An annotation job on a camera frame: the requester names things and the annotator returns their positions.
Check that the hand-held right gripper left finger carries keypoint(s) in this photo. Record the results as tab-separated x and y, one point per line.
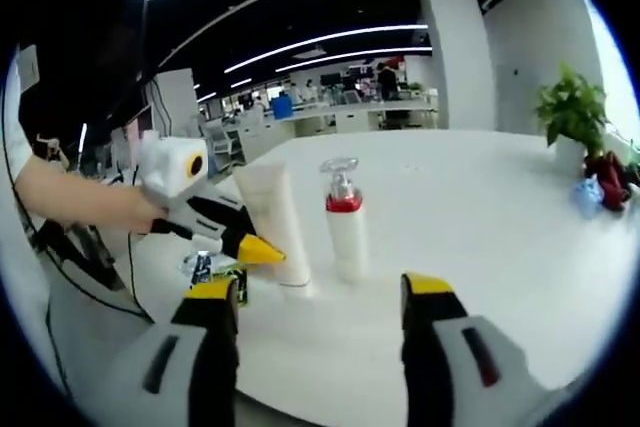
165	377

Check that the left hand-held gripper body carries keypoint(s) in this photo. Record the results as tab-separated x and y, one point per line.
175	167

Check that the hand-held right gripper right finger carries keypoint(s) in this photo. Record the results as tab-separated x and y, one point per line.
450	377

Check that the white skincare tube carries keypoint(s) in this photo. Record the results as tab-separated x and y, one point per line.
275	217

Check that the green black skincare sachet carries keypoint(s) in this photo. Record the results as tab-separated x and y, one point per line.
235	284

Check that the dark blue skincare sachet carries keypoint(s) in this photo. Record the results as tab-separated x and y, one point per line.
202	269

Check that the red collar skincare pump bottle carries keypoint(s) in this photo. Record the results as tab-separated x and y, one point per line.
347	237

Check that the person's left hand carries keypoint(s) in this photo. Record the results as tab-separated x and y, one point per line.
145	214

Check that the monitor on stand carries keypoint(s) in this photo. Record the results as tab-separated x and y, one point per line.
140	132

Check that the blue plastic box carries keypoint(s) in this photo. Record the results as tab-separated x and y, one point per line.
282	107

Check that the person in white shirt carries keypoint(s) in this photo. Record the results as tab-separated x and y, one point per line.
30	227

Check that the white office cabinet row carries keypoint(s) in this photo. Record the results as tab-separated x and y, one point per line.
350	117

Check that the light blue crumpled item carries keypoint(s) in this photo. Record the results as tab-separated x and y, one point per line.
590	197

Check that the potted green plant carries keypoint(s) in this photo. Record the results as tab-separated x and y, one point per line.
572	107

